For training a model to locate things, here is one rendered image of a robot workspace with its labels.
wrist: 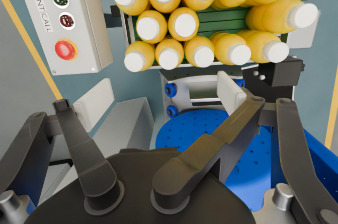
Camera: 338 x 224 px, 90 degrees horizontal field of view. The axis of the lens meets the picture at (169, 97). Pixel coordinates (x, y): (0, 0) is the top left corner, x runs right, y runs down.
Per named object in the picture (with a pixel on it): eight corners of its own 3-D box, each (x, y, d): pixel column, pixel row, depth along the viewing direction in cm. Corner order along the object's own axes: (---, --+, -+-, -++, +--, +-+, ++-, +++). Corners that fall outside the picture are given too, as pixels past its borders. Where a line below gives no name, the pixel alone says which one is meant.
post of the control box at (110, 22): (145, 23, 132) (79, 31, 41) (144, 18, 131) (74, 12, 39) (150, 23, 132) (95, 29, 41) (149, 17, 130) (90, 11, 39)
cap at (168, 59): (177, 48, 34) (177, 49, 33) (179, 67, 36) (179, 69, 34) (158, 50, 34) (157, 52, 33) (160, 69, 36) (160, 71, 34)
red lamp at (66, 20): (64, 27, 32) (60, 28, 30) (60, 14, 31) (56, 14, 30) (75, 26, 31) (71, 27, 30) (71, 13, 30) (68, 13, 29)
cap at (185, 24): (174, 14, 32) (174, 14, 30) (195, 13, 31) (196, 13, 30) (174, 36, 33) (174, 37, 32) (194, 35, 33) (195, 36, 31)
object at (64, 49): (61, 59, 34) (57, 60, 33) (55, 41, 32) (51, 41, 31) (78, 58, 34) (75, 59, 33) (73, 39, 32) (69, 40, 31)
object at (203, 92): (187, 89, 54) (190, 107, 43) (186, 82, 53) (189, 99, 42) (218, 87, 54) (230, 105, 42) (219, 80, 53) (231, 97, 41)
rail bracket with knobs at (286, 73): (248, 76, 55) (263, 88, 45) (251, 54, 52) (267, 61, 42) (279, 74, 54) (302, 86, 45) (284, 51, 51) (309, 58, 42)
